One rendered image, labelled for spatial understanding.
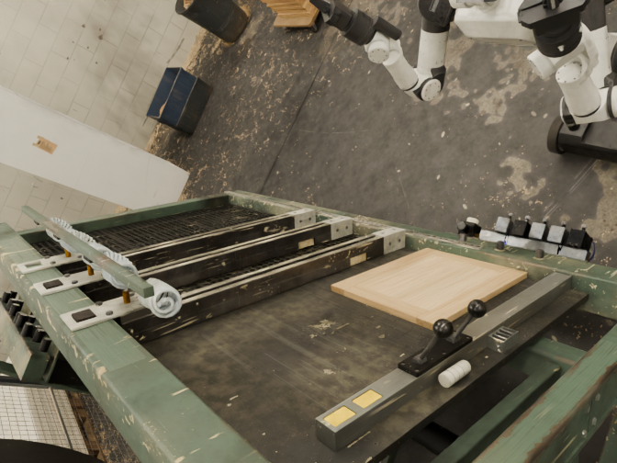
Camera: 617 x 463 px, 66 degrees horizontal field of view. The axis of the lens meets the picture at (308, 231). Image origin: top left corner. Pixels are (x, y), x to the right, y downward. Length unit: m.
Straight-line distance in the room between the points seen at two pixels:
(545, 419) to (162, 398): 0.63
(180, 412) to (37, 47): 5.58
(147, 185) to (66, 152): 0.81
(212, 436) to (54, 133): 4.25
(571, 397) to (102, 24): 5.96
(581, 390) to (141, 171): 4.57
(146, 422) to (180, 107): 4.85
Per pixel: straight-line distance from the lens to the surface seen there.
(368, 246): 1.68
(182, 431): 0.79
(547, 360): 1.28
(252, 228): 1.97
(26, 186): 6.34
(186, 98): 5.53
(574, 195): 2.64
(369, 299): 1.34
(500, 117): 2.99
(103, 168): 4.97
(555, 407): 0.94
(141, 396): 0.88
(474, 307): 1.01
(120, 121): 6.41
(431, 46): 1.71
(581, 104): 1.36
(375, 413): 0.90
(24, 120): 4.78
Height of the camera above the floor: 2.37
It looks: 42 degrees down
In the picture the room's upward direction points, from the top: 66 degrees counter-clockwise
